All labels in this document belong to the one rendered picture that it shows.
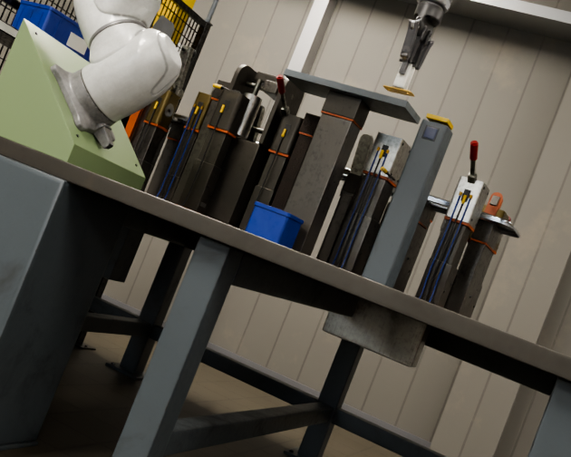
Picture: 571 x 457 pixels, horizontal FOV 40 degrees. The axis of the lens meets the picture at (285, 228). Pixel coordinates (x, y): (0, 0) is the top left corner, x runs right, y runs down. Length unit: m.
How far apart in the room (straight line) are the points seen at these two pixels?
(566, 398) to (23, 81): 1.39
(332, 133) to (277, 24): 2.95
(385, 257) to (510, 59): 2.78
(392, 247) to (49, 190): 0.84
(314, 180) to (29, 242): 0.74
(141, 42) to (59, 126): 0.28
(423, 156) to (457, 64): 2.66
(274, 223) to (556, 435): 0.87
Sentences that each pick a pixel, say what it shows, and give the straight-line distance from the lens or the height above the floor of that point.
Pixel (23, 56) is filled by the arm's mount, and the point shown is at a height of 0.90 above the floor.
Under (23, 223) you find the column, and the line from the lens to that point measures 1.90.
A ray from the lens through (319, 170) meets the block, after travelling 2.12.
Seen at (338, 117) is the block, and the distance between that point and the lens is 2.14.
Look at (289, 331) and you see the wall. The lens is 4.57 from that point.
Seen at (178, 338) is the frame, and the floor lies 0.44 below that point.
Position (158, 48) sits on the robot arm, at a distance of 1.95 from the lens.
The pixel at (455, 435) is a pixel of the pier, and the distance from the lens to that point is 4.23.
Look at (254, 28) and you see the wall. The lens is 5.10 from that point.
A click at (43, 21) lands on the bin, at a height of 1.11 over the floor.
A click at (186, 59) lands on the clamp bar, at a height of 1.17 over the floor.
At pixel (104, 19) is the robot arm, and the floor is 1.06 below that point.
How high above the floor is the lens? 0.67
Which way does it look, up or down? 2 degrees up
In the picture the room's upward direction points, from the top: 22 degrees clockwise
